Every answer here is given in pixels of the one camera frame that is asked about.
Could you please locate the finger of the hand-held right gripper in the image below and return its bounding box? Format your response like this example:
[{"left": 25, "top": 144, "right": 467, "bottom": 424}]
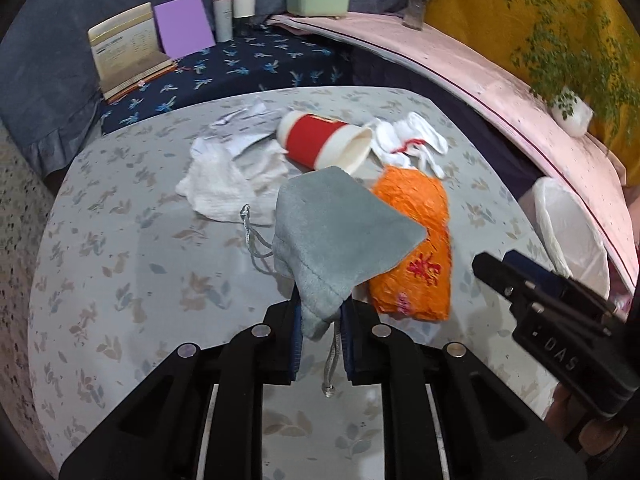
[
  {"left": 472, "top": 252, "right": 619, "bottom": 337},
  {"left": 502, "top": 250, "right": 617, "bottom": 312}
]

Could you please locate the pink cloth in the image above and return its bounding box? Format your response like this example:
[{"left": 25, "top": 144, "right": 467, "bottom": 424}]
[{"left": 265, "top": 10, "right": 640, "bottom": 296}]

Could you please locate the glass vase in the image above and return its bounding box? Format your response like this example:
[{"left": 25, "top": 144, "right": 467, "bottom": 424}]
[{"left": 402, "top": 0, "right": 433, "bottom": 30}]

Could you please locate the purple notebook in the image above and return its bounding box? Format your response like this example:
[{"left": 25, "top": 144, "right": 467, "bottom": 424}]
[{"left": 153, "top": 0, "right": 217, "bottom": 61}]

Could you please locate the orange plastic bag red print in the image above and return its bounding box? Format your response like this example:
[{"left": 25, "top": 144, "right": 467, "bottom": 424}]
[{"left": 369, "top": 166, "right": 452, "bottom": 322}]

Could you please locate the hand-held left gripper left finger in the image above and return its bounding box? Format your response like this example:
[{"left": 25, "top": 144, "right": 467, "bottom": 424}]
[{"left": 60, "top": 300, "right": 304, "bottom": 480}]

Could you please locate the white plant pot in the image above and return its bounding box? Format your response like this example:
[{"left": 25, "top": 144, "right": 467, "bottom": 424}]
[{"left": 551, "top": 87, "right": 594, "bottom": 138}]

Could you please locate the white lidded cup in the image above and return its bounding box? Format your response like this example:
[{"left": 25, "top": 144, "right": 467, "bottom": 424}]
[{"left": 231, "top": 0, "right": 258, "bottom": 36}]

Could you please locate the grey blue cloth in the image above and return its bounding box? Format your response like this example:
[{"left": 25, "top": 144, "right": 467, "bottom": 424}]
[{"left": 0, "top": 0, "right": 416, "bottom": 191}]

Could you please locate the white lined waste bin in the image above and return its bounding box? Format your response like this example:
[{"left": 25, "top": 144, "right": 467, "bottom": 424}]
[{"left": 517, "top": 176, "right": 612, "bottom": 301}]

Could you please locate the green leafy plant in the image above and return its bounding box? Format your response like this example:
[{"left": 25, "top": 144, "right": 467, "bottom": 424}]
[{"left": 505, "top": 0, "right": 632, "bottom": 121}]

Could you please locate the person's right hand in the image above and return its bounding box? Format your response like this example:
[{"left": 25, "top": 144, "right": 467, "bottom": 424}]
[{"left": 547, "top": 384, "right": 608, "bottom": 480}]

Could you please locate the white tube bottle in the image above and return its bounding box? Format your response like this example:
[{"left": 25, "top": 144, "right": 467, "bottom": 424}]
[{"left": 211, "top": 0, "right": 235, "bottom": 43}]

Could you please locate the white tissue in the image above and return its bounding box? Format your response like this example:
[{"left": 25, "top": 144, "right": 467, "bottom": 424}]
[{"left": 175, "top": 137, "right": 291, "bottom": 223}]

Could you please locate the yellow cloth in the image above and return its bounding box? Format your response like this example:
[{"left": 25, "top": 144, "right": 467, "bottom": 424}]
[{"left": 425, "top": 0, "right": 640, "bottom": 161}]

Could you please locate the desk calendar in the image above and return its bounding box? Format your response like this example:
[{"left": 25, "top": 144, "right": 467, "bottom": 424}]
[{"left": 87, "top": 2, "right": 178, "bottom": 103}]

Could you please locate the dark blue printed cloth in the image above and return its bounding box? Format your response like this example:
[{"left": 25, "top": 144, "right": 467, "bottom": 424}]
[{"left": 100, "top": 27, "right": 351, "bottom": 136}]

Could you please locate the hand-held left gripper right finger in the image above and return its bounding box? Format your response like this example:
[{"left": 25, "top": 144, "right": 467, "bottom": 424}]
[{"left": 342, "top": 304, "right": 586, "bottom": 480}]

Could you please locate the white cotton glove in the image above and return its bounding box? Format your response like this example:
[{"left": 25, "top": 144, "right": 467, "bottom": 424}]
[{"left": 372, "top": 111, "right": 449, "bottom": 179}]

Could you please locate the red white paper cup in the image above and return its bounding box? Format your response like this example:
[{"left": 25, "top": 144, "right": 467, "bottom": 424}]
[{"left": 276, "top": 110, "right": 374, "bottom": 177}]

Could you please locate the green tissue box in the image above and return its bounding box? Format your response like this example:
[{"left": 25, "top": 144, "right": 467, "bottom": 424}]
[{"left": 285, "top": 0, "right": 351, "bottom": 20}]

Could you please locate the dark purple cloth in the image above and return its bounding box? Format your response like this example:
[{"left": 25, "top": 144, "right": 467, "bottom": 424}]
[{"left": 350, "top": 42, "right": 541, "bottom": 196}]

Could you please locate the grey drawstring pouch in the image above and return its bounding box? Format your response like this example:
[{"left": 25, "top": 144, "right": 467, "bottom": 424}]
[{"left": 240, "top": 165, "right": 429, "bottom": 400}]

